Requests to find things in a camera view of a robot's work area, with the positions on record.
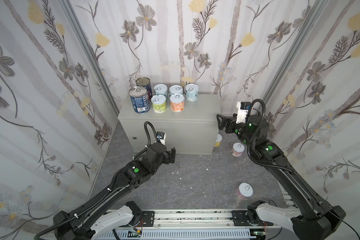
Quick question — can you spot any pink flower label can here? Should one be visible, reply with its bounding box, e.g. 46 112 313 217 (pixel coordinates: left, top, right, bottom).
231 143 245 157

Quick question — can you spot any orange label can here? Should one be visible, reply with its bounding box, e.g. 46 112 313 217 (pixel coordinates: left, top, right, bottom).
170 94 185 113

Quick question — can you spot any green label can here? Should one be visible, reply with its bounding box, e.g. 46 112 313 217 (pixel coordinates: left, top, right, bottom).
151 95 167 114

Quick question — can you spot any teal label can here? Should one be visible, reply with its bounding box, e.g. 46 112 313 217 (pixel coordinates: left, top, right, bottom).
185 84 199 102

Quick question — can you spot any blue nutrition label can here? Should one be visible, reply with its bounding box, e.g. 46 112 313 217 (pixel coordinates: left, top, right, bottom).
129 86 151 114

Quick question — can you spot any pale blue label can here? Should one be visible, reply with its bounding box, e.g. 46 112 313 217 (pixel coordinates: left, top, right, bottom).
169 85 184 96

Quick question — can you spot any light blue label can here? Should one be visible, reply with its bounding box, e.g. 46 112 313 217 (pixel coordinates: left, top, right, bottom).
154 84 168 97

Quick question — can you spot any dark blue tomato can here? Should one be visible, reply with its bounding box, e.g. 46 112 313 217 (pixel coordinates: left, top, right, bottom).
136 77 153 99

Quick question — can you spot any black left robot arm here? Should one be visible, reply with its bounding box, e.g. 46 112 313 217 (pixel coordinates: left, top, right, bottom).
53 143 176 240

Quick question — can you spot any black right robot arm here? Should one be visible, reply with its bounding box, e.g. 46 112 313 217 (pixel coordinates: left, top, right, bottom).
217 115 346 240

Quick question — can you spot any yellow label can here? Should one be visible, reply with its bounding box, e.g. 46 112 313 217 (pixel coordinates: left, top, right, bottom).
215 134 223 147

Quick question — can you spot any grey metal cabinet box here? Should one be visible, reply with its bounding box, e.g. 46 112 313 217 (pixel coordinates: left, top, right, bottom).
118 94 221 155

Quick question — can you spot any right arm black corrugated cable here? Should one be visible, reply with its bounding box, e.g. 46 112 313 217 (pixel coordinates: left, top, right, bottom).
246 98 299 176

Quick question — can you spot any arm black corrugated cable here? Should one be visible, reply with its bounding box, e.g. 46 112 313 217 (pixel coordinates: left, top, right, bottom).
246 98 299 176
33 121 158 240

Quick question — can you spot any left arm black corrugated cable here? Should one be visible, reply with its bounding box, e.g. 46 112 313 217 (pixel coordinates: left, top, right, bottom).
33 121 158 240

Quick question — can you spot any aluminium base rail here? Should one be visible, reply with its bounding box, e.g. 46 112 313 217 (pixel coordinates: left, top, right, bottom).
68 209 298 230

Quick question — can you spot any white slotted cable duct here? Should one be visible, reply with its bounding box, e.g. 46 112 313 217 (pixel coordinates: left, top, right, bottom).
92 229 256 240

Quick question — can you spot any aluminium corner frame right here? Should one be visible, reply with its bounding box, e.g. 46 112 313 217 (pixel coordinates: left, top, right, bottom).
262 0 329 104

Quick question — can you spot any aluminium corner frame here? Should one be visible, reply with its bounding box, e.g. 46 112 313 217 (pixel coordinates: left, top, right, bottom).
262 0 329 104
59 0 120 118

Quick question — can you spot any aluminium corner frame left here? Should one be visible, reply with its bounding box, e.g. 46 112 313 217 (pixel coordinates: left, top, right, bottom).
59 0 120 118

